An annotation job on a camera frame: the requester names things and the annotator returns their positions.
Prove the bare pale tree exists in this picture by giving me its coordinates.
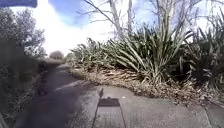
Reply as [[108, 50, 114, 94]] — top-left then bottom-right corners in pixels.
[[149, 0, 204, 38]]

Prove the dark hedge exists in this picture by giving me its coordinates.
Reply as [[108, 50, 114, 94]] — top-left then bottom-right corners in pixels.
[[0, 39, 51, 124]]

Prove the leafy green tree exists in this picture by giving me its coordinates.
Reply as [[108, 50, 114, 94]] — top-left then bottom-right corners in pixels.
[[0, 8, 48, 59]]

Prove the small round tree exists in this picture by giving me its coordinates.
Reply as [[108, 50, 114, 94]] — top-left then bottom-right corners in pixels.
[[48, 49, 65, 61]]

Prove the row of flax bushes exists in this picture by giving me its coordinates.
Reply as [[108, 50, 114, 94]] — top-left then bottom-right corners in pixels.
[[66, 23, 224, 91]]

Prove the blue flag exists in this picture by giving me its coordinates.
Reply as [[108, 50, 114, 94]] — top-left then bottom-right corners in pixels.
[[0, 0, 38, 9]]

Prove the dry mulch strip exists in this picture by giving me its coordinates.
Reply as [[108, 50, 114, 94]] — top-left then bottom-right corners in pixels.
[[68, 66, 224, 108]]

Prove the bare branching tree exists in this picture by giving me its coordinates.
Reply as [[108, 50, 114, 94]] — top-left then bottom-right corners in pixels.
[[78, 0, 135, 41]]

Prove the grey concrete path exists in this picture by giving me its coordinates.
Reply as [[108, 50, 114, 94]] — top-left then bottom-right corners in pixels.
[[13, 63, 224, 128]]

